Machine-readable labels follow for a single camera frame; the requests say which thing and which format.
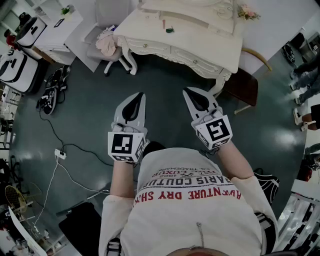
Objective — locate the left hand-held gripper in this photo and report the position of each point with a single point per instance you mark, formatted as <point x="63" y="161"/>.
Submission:
<point x="126" y="145"/>

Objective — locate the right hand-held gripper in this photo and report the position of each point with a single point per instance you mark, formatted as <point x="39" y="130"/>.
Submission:
<point x="215" y="130"/>

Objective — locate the small dark green object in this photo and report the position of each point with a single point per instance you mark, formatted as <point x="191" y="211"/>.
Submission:
<point x="170" y="30"/>

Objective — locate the red-brown handled tool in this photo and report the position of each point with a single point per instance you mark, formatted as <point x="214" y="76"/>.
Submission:
<point x="163" y="23"/>

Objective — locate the cream small drawer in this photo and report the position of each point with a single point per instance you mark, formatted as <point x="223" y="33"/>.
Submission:
<point x="152" y="17"/>

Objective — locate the person's left forearm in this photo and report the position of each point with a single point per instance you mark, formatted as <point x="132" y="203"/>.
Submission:
<point x="123" y="180"/>

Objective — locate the person's right forearm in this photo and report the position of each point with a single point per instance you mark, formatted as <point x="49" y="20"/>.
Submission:
<point x="235" y="162"/>

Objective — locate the cream carved large drawer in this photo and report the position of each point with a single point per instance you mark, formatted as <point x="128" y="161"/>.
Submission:
<point x="197" y="61"/>
<point x="150" y="46"/>

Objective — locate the cream ornate dressing table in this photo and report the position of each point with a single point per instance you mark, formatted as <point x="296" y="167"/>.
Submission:
<point x="200" y="42"/>

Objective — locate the black trousers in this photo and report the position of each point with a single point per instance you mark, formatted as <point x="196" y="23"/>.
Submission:
<point x="153" y="148"/>

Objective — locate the dark brown wooden chair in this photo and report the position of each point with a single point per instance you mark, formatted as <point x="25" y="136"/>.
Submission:
<point x="242" y="87"/>

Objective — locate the white grey office chair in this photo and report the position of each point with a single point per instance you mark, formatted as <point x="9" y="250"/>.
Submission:
<point x="97" y="53"/>

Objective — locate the pink cloth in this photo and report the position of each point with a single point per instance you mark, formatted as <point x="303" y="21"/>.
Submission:
<point x="106" y="42"/>

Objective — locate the blue plastic bottle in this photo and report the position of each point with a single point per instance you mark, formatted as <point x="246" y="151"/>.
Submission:
<point x="113" y="27"/>

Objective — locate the black white sneaker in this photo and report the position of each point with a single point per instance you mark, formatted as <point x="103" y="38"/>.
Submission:
<point x="48" y="100"/>

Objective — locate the white power strip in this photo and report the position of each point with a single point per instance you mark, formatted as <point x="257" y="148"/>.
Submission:
<point x="60" y="153"/>

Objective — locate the pink flower bouquet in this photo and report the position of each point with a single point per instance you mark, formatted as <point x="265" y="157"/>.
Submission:
<point x="248" y="12"/>

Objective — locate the white side cabinet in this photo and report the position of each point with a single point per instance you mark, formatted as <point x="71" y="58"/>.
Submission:
<point x="57" y="37"/>

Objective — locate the black bag white lines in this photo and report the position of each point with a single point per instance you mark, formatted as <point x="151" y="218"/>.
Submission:
<point x="267" y="185"/>

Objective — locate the white black robot unit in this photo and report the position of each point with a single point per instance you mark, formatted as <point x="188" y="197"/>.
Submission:
<point x="22" y="41"/>
<point x="27" y="75"/>

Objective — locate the small green plant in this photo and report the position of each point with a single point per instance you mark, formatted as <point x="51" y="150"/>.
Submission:
<point x="66" y="10"/>

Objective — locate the white printed t-shirt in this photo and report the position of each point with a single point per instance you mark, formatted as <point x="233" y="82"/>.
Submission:
<point x="187" y="220"/>

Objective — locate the red round object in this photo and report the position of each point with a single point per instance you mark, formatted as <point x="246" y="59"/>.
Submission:
<point x="10" y="40"/>

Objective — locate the yellow badminton racket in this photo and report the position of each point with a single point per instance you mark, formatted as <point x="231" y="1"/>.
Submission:
<point x="12" y="196"/>

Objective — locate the white metal shelf rack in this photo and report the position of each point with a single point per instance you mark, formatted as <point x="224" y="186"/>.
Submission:
<point x="295" y="215"/>

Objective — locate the small black frame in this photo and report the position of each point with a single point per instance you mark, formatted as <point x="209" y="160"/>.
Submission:
<point x="58" y="23"/>

